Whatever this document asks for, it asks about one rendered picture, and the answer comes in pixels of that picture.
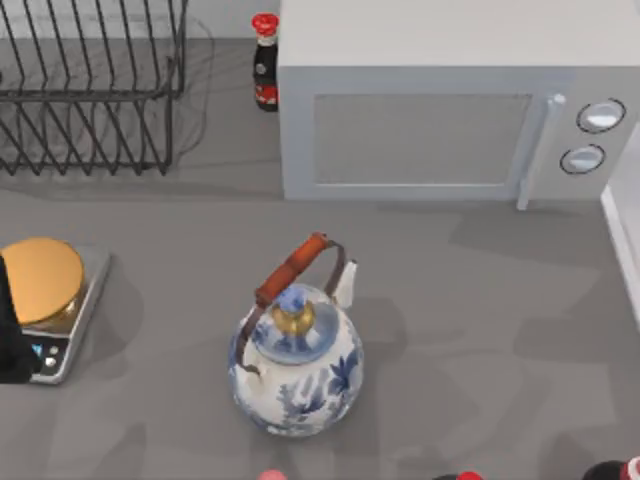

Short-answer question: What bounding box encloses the blue and white teapot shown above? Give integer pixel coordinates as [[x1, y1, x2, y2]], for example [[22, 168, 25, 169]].
[[227, 231, 366, 439]]

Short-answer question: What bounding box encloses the dark bottle with red cap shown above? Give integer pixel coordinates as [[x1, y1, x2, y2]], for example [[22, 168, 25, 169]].
[[250, 12, 281, 113]]

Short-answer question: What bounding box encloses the pale microwave oven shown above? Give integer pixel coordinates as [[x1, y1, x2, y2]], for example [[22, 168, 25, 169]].
[[276, 0, 640, 211]]

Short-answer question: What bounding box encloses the grey kitchen scale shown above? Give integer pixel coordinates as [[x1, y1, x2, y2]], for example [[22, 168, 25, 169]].
[[19, 248, 112, 386]]

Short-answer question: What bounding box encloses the round microwave knob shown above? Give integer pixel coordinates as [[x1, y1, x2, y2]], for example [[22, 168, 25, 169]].
[[575, 98, 627, 134], [558, 143, 607, 176]]

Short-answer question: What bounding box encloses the microwave door handle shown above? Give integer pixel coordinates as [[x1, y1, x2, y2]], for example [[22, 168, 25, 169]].
[[515, 92, 567, 211]]

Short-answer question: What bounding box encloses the black wire dish rack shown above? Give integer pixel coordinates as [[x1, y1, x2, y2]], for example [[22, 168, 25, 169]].
[[0, 0, 190, 177]]

